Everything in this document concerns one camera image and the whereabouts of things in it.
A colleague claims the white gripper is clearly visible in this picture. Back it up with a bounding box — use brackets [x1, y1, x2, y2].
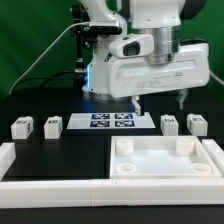
[107, 43, 210, 116]

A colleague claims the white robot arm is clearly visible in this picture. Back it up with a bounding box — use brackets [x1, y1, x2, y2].
[79, 0, 210, 114]

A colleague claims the white sheet with tags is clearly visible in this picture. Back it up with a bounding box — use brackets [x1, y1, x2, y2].
[67, 112, 155, 130]

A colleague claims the white U-shaped obstacle fence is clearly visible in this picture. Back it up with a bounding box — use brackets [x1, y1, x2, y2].
[0, 140, 224, 209]

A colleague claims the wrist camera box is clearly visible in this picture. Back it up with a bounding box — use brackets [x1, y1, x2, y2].
[109, 34, 154, 59]

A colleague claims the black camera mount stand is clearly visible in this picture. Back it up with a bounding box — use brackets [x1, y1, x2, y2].
[70, 4, 88, 88]

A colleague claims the white cable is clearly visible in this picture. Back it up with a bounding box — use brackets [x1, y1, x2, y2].
[8, 21, 92, 96]

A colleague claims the black cable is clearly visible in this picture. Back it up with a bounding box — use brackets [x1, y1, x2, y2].
[13, 69, 88, 93]

